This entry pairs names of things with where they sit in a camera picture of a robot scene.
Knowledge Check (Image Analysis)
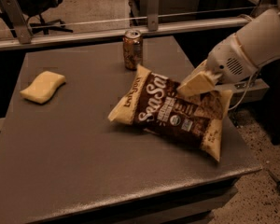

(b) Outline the black office chair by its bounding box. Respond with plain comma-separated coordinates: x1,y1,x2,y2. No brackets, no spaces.
17,0,72,35

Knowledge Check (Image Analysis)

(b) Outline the yellow sponge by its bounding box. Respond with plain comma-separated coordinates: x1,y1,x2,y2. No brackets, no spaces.
20,71,66,105

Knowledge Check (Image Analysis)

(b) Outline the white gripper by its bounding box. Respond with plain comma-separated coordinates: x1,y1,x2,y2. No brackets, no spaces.
177,34,259,97

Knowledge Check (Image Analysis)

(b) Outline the orange soda can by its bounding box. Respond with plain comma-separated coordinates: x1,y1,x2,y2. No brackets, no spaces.
123,30,143,70

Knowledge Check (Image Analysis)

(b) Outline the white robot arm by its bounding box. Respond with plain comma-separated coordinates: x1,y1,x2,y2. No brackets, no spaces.
177,0,280,97

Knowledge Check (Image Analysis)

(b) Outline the brown sea salt chip bag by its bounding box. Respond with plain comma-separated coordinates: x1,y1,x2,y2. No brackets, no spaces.
108,65,232,161

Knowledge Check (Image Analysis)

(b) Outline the metal guard rail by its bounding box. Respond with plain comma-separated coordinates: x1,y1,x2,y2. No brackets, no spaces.
0,0,280,53

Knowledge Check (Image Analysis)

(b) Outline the white cable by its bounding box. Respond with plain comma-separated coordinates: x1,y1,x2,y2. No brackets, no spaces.
228,72,261,112

